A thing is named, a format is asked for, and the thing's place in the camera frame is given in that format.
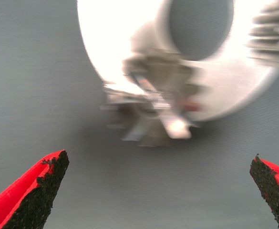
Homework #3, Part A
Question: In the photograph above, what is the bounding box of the small steel gear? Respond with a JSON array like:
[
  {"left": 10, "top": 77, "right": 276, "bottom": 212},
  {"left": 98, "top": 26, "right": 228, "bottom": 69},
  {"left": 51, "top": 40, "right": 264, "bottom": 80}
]
[{"left": 246, "top": 0, "right": 279, "bottom": 70}]

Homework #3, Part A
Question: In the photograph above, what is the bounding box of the round metal plate with hole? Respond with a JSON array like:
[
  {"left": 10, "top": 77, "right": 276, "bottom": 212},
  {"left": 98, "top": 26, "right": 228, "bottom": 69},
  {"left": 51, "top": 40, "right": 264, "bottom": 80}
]
[{"left": 77, "top": 0, "right": 279, "bottom": 123}]

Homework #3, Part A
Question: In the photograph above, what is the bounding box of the larger steel gear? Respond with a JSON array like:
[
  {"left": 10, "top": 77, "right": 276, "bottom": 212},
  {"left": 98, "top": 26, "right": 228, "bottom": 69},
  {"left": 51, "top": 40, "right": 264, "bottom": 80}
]
[{"left": 100, "top": 54, "right": 203, "bottom": 147}]

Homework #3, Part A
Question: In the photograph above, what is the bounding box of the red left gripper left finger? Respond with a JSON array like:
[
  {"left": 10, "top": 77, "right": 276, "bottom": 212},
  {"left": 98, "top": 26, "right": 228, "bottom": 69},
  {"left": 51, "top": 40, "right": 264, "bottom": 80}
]
[{"left": 0, "top": 149, "right": 70, "bottom": 229}]

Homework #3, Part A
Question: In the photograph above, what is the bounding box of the dark grey table cloth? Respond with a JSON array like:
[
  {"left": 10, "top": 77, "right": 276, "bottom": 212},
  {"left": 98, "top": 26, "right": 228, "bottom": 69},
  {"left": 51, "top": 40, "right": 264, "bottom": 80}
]
[{"left": 0, "top": 0, "right": 279, "bottom": 229}]

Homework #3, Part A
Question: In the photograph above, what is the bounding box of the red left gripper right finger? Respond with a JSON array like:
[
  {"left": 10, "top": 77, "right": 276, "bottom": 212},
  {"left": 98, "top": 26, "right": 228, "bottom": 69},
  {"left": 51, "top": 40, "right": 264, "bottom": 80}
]
[{"left": 249, "top": 154, "right": 279, "bottom": 229}]

